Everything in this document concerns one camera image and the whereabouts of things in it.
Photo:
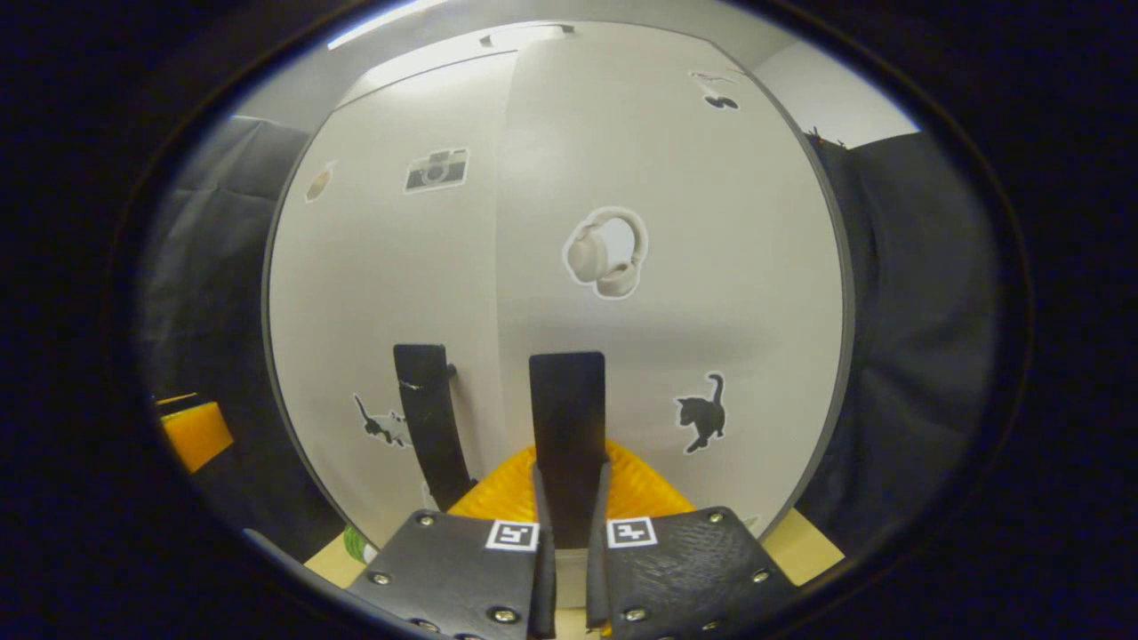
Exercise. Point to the grey double-door shoe cabinet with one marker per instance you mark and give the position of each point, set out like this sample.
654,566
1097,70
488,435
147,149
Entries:
847,302

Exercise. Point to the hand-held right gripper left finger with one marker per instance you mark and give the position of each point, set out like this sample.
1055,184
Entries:
543,587

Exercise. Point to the small green object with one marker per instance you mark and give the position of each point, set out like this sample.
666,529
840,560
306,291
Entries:
356,544

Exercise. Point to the light grey cabinet door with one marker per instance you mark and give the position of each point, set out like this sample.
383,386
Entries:
729,267
382,284

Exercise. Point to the light grey cabinet drawer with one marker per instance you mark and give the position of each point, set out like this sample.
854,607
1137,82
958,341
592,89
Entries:
444,58

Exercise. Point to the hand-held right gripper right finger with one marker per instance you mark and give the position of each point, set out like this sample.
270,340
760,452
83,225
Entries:
597,587

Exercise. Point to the light wooden base board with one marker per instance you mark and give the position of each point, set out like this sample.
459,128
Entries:
805,547

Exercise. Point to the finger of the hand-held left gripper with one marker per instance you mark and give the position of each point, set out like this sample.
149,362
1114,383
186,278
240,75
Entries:
196,436

